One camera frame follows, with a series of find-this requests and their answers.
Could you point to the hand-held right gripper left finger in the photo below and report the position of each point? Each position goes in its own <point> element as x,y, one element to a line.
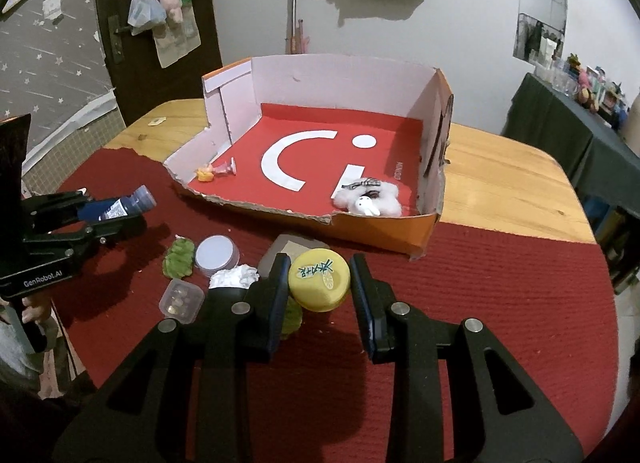
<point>280,293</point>

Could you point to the paper sheet on door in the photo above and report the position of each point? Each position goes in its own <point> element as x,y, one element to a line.
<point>177,48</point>

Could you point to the group of small toys and bottles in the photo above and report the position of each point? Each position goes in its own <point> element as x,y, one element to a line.
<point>585,85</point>

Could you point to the small pink figurine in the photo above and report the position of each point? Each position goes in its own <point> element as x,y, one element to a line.
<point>220,170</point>

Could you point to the person's left hand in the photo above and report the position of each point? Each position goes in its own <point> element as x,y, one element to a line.
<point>36,312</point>

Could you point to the dark chair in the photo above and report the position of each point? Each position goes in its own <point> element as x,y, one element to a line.
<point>620,248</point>

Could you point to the dark wooden door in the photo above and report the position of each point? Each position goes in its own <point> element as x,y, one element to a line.
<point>205,43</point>

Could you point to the dark green cloth table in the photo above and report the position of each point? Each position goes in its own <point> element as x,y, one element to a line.
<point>550,123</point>

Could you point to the blue paint tube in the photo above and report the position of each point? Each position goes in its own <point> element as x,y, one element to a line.
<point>122,205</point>

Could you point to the white fluffy plush with bow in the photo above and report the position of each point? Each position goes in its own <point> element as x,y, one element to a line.
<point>372,200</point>

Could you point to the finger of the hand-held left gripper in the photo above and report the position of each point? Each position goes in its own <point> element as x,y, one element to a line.
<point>50,203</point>
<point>100,235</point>

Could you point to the stick with red tip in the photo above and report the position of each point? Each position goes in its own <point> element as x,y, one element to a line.
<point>293,18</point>

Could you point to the small clear plastic box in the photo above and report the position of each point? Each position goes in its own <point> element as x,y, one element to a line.
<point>181,300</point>

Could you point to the white round container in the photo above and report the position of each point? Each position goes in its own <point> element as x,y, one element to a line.
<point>216,254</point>

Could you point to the red and white cardboard box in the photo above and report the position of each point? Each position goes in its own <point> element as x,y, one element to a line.
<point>320,163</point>

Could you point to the red table mat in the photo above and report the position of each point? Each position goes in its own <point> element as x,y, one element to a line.
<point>500,303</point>

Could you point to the clear plastic bag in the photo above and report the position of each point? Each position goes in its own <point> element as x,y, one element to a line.
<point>145,10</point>

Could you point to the small sticker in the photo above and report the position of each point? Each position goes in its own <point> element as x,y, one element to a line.
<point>158,120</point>

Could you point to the wall mirror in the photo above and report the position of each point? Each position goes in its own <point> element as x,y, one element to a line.
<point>542,28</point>

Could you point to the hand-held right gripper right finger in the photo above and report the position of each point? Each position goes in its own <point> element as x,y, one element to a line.
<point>362,303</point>

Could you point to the black roll with white tissue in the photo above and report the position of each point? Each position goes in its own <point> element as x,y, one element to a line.
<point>235,277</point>

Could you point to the grey cardboard piece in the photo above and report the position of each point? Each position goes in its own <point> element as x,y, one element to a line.
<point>286,245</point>

